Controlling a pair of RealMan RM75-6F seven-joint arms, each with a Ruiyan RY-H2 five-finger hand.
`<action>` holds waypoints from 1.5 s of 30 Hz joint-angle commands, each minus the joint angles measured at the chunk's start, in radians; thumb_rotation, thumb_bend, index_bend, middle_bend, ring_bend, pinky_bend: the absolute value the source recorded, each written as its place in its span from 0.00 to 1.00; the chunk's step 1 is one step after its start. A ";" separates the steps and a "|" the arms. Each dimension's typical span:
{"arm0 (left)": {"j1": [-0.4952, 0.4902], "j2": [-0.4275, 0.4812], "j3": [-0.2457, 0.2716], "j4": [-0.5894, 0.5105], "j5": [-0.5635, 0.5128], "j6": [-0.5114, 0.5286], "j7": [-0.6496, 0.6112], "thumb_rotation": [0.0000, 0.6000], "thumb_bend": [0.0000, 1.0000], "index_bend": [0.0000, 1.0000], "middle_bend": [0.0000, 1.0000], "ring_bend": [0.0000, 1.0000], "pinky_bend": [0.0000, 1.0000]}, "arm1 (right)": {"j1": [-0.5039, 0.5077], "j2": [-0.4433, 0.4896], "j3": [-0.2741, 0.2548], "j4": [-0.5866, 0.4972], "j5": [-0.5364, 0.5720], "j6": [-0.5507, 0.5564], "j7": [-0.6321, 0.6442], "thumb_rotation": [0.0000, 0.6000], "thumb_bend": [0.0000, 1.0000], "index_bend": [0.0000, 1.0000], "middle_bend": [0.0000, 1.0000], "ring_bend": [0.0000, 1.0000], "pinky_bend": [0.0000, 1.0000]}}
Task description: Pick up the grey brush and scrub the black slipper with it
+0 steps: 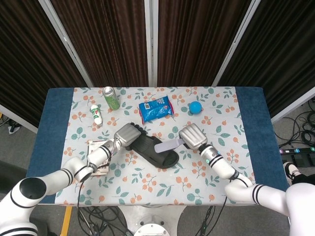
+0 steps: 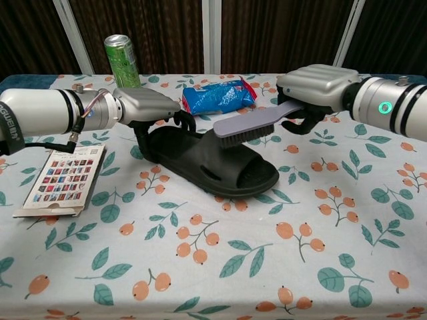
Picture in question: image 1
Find black power strip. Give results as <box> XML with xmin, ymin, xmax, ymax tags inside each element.
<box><xmin>279</xmin><ymin>146</ymin><xmax>315</xmax><ymax>156</ymax></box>

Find blue table cover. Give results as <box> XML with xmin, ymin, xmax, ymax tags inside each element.
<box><xmin>26</xmin><ymin>87</ymin><xmax>290</xmax><ymax>205</ymax></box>

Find brown folding screen panel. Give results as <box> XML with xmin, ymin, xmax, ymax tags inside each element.
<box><xmin>150</xmin><ymin>0</ymin><xmax>262</xmax><ymax>87</ymax></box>
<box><xmin>212</xmin><ymin>0</ymin><xmax>315</xmax><ymax>124</ymax></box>
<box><xmin>38</xmin><ymin>0</ymin><xmax>153</xmax><ymax>88</ymax></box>
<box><xmin>0</xmin><ymin>0</ymin><xmax>92</xmax><ymax>134</ymax></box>

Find yellow tape strip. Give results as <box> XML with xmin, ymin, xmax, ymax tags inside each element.
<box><xmin>60</xmin><ymin>206</ymin><xmax>73</xmax><ymax>236</ymax></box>

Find floral tablecloth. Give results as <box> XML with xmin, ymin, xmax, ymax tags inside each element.
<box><xmin>54</xmin><ymin>86</ymin><xmax>261</xmax><ymax>206</ymax></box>

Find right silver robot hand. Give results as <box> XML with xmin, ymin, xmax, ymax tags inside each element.
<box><xmin>178</xmin><ymin>123</ymin><xmax>208</xmax><ymax>151</ymax></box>

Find white sneaker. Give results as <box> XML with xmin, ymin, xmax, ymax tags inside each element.
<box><xmin>283</xmin><ymin>161</ymin><xmax>300</xmax><ymax>183</ymax></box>

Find black floor cable bundle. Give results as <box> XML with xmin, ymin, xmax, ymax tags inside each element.
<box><xmin>272</xmin><ymin>97</ymin><xmax>315</xmax><ymax>149</ymax></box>
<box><xmin>75</xmin><ymin>205</ymin><xmax>135</xmax><ymax>236</ymax></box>

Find black cable with green plug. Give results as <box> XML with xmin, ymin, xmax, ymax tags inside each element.
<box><xmin>195</xmin><ymin>205</ymin><xmax>216</xmax><ymax>236</ymax></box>

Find blue ball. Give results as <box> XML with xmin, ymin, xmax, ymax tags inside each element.
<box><xmin>189</xmin><ymin>101</ymin><xmax>203</xmax><ymax>115</ymax></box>

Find blue snack packet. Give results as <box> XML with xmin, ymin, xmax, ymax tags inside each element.
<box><xmin>138</xmin><ymin>95</ymin><xmax>175</xmax><ymax>124</ymax></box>

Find green drink can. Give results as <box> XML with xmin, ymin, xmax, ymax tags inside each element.
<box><xmin>102</xmin><ymin>86</ymin><xmax>121</xmax><ymax>111</ymax></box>

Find black rubber slipper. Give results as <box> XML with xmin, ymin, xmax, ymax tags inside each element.
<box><xmin>124</xmin><ymin>127</ymin><xmax>180</xmax><ymax>169</ymax></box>

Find small white plastic bottle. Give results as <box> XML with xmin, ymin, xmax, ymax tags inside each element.
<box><xmin>90</xmin><ymin>104</ymin><xmax>103</xmax><ymax>127</ymax></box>

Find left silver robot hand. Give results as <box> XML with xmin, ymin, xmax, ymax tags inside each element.
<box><xmin>113</xmin><ymin>122</ymin><xmax>149</xmax><ymax>148</ymax></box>

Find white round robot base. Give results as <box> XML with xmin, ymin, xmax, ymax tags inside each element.
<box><xmin>134</xmin><ymin>222</ymin><xmax>171</xmax><ymax>236</ymax></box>

